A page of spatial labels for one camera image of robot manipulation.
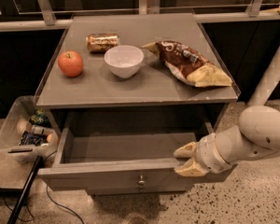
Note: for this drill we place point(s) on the black pole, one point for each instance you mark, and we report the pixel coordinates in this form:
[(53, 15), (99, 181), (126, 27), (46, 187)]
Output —
[(25, 190)]

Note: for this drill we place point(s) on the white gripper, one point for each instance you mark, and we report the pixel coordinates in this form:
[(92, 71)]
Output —
[(205, 153)]

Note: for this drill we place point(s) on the red apple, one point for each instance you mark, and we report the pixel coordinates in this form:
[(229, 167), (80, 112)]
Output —
[(71, 63)]

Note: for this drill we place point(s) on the white bottle in bin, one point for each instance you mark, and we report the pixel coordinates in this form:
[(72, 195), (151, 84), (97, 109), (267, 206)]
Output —
[(24, 125)]

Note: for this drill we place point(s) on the grey top drawer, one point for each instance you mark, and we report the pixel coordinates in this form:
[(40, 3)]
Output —
[(104, 158)]

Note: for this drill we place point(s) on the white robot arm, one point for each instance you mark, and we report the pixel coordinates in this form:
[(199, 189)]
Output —
[(255, 137)]

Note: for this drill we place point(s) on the brown yellow chip bag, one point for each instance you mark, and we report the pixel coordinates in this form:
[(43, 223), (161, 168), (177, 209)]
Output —
[(188, 65)]

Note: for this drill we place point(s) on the gold soda can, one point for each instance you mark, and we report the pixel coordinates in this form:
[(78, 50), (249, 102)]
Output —
[(98, 43)]

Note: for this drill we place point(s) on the dark blue snack packet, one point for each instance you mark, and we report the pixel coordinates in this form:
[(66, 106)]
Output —
[(32, 139)]

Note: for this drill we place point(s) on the grey three-drawer cabinet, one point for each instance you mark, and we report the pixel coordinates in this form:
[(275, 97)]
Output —
[(151, 99)]

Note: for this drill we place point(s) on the green patterned item in bin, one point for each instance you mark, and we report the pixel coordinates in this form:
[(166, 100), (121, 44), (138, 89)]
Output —
[(39, 118)]

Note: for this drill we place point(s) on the white bowl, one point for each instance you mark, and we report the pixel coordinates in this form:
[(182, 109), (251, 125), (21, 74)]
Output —
[(124, 61)]

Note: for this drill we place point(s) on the clear plastic bin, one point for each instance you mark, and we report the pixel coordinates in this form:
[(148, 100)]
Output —
[(24, 108)]

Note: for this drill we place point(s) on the metal railing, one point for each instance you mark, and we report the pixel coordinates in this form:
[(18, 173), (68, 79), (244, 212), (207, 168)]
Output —
[(21, 15)]

